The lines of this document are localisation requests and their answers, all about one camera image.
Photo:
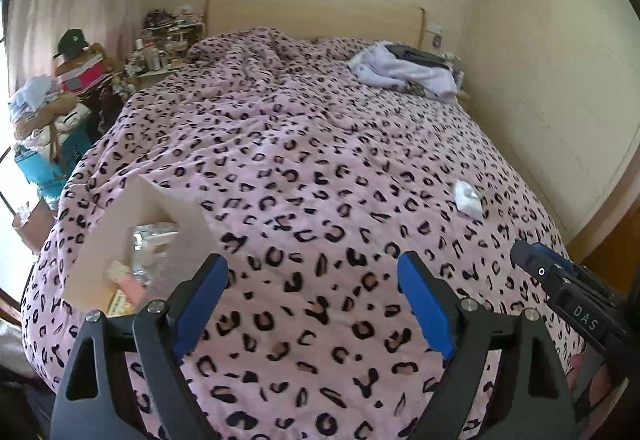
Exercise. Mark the pink leopard print blanket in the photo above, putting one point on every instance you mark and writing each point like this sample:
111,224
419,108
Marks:
312,184

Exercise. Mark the pink shoe box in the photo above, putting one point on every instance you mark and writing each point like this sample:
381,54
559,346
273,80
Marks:
81,74

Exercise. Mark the clear bag of white cotton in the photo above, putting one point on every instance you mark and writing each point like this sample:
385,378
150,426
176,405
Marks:
467,200

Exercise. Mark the cluttered white shelf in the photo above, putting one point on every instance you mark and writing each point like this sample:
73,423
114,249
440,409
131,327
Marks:
165,39

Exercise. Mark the pile of folded clothes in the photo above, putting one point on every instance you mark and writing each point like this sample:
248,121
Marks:
41,110

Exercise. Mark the wooden headboard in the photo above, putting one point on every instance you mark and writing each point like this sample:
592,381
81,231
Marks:
314,19

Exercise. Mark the brown paper bag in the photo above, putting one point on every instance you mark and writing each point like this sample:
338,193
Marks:
33,225

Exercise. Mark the white cardboard box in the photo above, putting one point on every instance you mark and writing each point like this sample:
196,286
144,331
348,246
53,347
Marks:
147,242

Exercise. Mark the teal storage box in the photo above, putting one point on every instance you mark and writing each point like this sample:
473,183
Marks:
50,170

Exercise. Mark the black baseball cap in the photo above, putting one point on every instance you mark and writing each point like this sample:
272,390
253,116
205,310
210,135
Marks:
72,44

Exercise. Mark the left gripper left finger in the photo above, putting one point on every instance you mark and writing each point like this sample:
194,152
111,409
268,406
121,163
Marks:
95,399

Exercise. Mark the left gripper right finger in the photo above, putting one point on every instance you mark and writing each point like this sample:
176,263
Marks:
530,398

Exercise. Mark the light blue clothes on bed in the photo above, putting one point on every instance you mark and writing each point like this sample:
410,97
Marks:
383,65

